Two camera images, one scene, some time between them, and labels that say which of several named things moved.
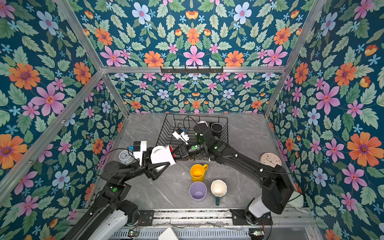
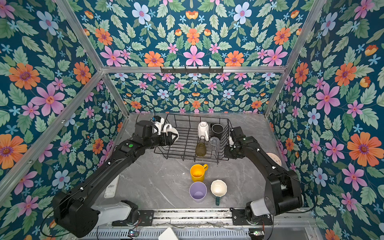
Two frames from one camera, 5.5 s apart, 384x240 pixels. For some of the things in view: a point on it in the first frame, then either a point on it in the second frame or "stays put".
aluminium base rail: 303,218 stays put
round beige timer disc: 270,159 stays put
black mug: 216,128 stays put
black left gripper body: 146,163 to 162,140
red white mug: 162,154 to 168,128
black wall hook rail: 191,70 stays put
